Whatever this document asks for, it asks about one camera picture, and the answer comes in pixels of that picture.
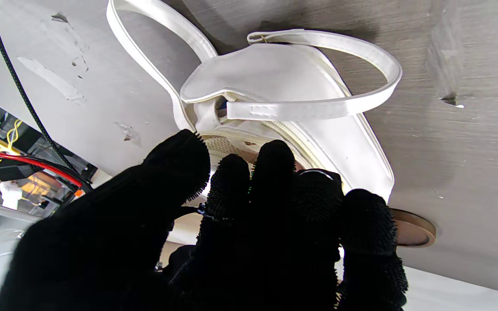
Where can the small white paper scrap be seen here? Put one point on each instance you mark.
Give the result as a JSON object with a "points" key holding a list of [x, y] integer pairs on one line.
{"points": [[452, 103]]}

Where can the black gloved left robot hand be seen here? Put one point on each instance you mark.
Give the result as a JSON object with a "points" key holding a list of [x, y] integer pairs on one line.
{"points": [[145, 242]]}

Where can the white leather handbag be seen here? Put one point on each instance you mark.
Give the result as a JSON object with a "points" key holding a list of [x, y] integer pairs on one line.
{"points": [[275, 73]]}

